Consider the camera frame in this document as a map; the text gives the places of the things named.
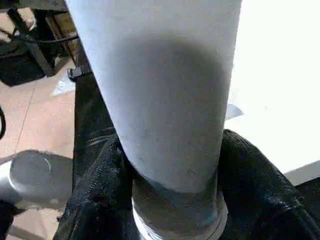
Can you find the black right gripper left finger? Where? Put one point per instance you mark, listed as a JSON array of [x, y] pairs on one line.
[[95, 205]]

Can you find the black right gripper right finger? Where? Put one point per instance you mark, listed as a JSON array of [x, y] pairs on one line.
[[265, 200]]

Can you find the white plastic table leg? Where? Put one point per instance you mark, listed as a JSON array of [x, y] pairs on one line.
[[160, 100]]

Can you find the white plastic table top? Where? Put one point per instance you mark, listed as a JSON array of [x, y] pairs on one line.
[[280, 75]]

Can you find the black floor box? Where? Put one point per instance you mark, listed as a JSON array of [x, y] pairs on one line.
[[17, 65]]

